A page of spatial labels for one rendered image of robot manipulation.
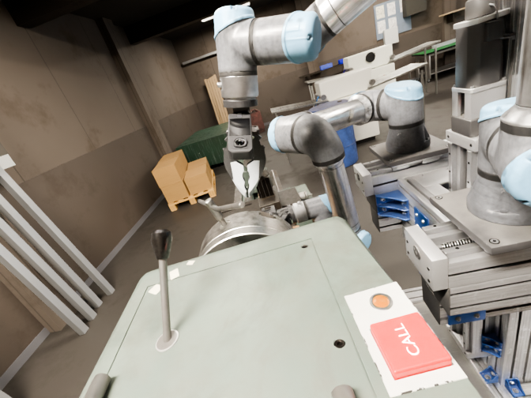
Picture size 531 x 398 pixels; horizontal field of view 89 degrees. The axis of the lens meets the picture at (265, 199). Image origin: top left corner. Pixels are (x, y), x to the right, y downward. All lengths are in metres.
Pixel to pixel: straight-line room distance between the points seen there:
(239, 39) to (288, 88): 8.53
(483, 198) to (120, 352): 0.73
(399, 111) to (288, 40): 0.65
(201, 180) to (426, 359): 4.29
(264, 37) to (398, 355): 0.49
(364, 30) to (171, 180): 7.07
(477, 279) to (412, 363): 0.44
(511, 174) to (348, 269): 0.27
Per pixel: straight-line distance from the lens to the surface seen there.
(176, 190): 4.57
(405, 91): 1.07
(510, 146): 0.54
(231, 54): 0.55
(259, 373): 0.39
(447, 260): 0.70
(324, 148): 0.76
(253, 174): 0.59
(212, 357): 0.42
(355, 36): 9.37
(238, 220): 0.73
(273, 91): 9.05
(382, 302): 0.41
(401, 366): 0.35
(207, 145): 6.05
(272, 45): 0.52
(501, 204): 0.72
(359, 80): 4.90
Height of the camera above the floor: 1.57
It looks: 24 degrees down
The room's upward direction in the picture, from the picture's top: 18 degrees counter-clockwise
